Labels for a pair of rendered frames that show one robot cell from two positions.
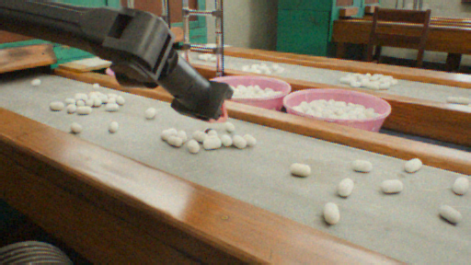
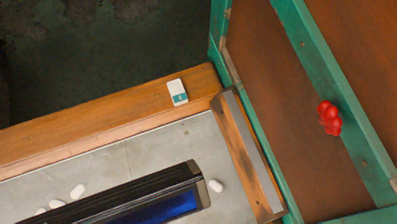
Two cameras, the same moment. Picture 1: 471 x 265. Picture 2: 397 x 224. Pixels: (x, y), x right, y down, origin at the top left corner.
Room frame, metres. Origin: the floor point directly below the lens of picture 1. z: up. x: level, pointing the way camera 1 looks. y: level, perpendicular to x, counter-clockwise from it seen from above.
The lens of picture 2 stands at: (1.24, 0.51, 1.67)
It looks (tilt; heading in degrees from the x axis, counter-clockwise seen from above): 70 degrees down; 122
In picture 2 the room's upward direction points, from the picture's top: 2 degrees clockwise
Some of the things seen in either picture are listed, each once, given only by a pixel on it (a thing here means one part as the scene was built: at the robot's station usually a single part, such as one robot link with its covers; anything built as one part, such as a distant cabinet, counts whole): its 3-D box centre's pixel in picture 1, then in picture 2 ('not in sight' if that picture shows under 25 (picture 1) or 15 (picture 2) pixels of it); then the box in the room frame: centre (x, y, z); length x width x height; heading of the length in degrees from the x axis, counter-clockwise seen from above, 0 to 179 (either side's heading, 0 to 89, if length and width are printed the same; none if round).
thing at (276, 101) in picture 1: (245, 101); not in sight; (1.08, -0.03, 0.72); 0.27 x 0.27 x 0.10
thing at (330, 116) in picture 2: not in sight; (332, 118); (1.29, 0.72, 1.24); 0.04 x 0.02 x 0.04; 144
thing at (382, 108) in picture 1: (334, 120); not in sight; (0.92, -0.26, 0.72); 0.27 x 0.27 x 0.10
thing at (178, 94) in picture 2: not in sight; (177, 92); (1.00, 0.80, 0.77); 0.06 x 0.04 x 0.02; 144
